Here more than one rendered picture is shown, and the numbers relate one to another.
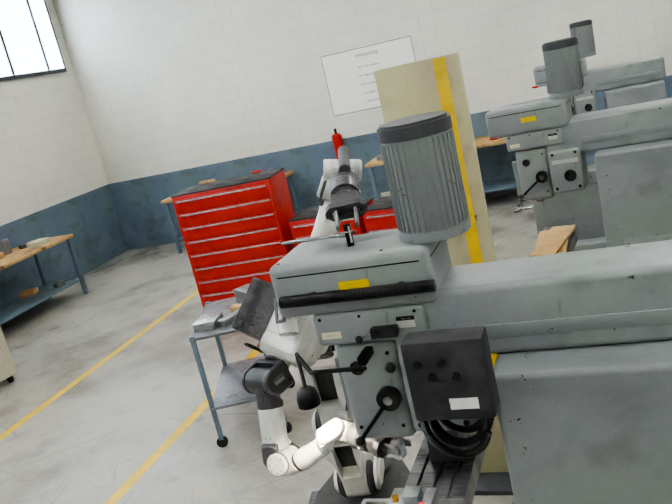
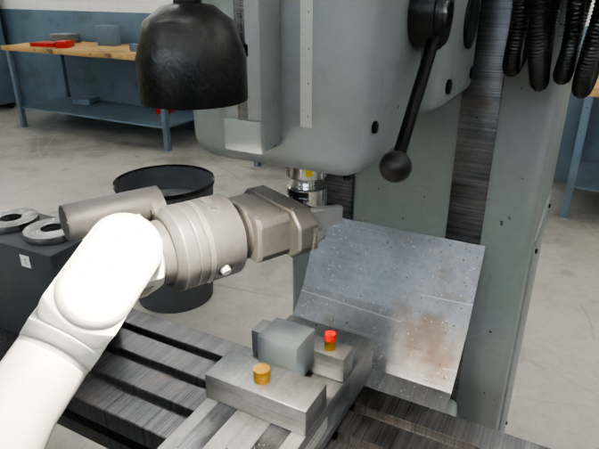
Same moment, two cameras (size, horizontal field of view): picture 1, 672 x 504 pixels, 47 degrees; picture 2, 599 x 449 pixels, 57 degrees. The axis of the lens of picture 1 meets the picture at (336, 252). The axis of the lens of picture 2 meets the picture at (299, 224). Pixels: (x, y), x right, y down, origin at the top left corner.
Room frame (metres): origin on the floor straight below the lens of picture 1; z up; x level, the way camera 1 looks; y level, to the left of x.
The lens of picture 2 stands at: (2.09, 0.55, 1.48)
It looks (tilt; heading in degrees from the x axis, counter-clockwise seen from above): 24 degrees down; 276
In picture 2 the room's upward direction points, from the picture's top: straight up
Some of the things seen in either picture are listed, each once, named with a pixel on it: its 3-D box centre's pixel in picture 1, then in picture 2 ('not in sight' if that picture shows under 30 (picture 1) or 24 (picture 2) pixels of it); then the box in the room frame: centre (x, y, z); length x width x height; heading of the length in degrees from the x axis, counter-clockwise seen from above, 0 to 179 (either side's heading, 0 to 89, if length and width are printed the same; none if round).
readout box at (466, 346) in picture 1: (450, 375); not in sight; (1.72, -0.20, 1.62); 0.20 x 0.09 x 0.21; 68
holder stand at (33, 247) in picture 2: (446, 423); (41, 273); (2.63, -0.26, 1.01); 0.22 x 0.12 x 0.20; 160
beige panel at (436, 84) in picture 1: (458, 282); not in sight; (3.81, -0.59, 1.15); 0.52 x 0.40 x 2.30; 68
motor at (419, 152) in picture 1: (424, 177); not in sight; (2.05, -0.28, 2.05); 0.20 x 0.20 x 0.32
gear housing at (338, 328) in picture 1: (380, 311); not in sight; (2.12, -0.09, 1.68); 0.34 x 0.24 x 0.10; 68
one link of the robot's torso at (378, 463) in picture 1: (359, 472); not in sight; (2.99, 0.12, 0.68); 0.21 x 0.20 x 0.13; 169
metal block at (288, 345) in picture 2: (413, 499); (286, 350); (2.17, -0.06, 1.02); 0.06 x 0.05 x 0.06; 158
